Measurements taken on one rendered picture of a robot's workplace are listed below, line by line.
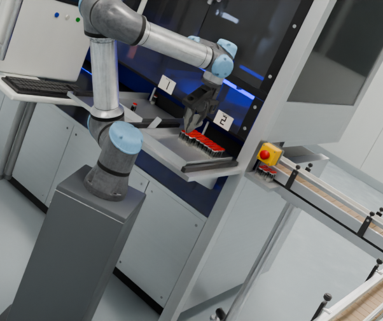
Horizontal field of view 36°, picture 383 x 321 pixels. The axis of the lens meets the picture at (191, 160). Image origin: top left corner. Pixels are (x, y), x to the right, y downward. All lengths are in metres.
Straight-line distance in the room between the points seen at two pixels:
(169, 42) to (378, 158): 5.43
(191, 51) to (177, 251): 1.15
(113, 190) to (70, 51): 1.09
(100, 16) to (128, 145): 0.42
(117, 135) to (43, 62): 1.01
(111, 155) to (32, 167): 1.46
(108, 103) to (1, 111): 1.60
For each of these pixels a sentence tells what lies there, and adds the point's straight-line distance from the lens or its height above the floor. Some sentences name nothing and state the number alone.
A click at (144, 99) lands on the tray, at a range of 2.87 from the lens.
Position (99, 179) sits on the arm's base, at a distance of 1.96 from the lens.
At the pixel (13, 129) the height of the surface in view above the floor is 0.47.
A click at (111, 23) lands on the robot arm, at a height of 1.34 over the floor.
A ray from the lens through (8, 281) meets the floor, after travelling 2.81.
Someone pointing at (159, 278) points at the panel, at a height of 0.20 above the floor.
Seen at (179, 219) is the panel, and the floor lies 0.51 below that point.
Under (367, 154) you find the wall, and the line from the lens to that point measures 7.12.
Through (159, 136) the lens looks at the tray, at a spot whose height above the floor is 0.88.
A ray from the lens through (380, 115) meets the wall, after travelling 7.07.
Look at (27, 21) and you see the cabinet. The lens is 2.71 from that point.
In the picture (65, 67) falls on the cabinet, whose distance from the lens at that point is 2.92.
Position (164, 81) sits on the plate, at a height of 1.03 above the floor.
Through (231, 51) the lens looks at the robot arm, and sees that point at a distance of 2.12.
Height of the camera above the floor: 1.64
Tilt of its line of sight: 19 degrees down
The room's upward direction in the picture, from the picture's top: 25 degrees clockwise
